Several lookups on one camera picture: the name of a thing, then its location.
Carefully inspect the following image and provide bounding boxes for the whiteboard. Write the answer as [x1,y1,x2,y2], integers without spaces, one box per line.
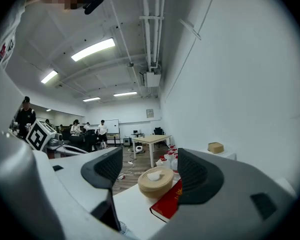
[105,119,121,135]

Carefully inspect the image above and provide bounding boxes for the round beige tissue holder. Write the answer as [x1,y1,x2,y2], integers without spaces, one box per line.
[137,166,175,199]

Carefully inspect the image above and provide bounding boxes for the light wooden table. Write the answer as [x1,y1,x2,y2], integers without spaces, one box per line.
[131,134,173,169]

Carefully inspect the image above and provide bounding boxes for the white fan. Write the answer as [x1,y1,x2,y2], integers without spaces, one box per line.
[118,221,131,236]

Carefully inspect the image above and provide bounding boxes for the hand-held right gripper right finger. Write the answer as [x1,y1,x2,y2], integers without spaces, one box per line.
[144,147,298,240]

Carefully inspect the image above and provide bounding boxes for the white tissue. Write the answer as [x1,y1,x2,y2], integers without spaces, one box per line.
[146,170,165,182]

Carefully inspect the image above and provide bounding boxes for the cluster of white red-capped jugs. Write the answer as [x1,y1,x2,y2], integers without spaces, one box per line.
[155,144,179,172]

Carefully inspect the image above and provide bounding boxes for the white low cabinet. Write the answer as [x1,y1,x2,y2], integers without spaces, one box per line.
[201,148,238,161]

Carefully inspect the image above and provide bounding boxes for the person's white printed shirt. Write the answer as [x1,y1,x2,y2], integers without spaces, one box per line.
[0,0,42,70]

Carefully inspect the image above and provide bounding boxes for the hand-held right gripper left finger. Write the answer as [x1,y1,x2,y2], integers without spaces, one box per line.
[0,133,141,240]

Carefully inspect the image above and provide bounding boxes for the white ceiling air unit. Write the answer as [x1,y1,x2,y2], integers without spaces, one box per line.
[139,70,162,88]

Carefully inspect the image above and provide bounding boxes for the red book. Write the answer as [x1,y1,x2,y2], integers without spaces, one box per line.
[149,178,183,223]

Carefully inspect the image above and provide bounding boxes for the white wall conduit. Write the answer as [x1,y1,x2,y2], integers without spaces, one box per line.
[179,18,202,41]

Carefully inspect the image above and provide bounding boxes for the beige cardboard box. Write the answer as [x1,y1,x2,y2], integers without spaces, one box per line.
[207,141,225,154]

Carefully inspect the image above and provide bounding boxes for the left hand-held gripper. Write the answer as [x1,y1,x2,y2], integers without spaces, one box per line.
[25,119,89,160]

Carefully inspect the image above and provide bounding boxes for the white ceiling pipes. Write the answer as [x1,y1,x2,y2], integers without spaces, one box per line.
[139,0,167,72]

